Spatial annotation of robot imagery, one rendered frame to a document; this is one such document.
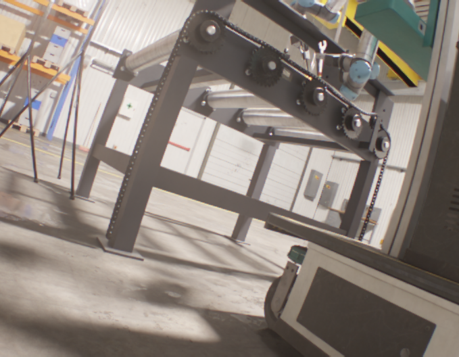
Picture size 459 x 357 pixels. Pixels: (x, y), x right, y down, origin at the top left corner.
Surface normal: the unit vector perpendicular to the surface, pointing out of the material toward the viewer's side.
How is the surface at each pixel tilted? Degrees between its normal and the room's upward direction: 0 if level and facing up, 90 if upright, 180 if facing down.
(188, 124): 90
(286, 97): 90
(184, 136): 90
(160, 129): 90
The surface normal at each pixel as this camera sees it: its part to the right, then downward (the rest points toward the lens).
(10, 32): 0.51, 0.18
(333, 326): -0.85, -0.30
